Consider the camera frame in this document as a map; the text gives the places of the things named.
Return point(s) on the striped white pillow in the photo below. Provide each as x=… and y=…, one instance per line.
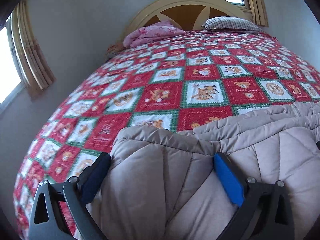
x=230, y=23

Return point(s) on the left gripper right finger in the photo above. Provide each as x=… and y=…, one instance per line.
x=264, y=210

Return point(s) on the pink folded blanket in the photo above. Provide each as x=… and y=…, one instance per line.
x=155, y=32

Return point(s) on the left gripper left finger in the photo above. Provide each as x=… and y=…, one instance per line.
x=47, y=220

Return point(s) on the yellow curtain right of headboard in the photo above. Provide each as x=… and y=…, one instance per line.
x=259, y=13

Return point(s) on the yellow wooden headboard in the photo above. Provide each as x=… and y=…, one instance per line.
x=184, y=14

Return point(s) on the red patchwork bedspread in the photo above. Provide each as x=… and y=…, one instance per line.
x=178, y=83

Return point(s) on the side window yellow curtain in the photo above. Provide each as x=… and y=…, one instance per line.
x=37, y=75

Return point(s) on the beige puffer coat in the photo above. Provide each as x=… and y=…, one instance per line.
x=161, y=184

